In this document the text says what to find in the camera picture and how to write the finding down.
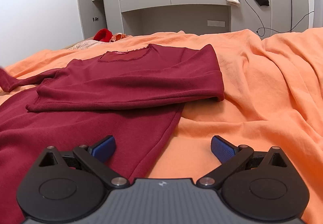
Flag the white wall socket plate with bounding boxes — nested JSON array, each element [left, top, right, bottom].
[[207, 20, 225, 27]]

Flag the dark red knit sweater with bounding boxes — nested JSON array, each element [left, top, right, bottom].
[[1, 44, 224, 223]]

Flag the pink floral pillow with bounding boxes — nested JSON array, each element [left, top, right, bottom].
[[65, 39, 99, 50]]

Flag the small orange cloth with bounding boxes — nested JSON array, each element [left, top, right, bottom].
[[110, 33, 127, 42]]

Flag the black charging cable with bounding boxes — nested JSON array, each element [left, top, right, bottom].
[[238, 0, 315, 37]]

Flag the red plush item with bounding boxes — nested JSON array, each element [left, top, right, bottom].
[[93, 29, 113, 42]]

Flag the orange bed blanket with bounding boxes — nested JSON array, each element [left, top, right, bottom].
[[7, 28, 322, 223]]

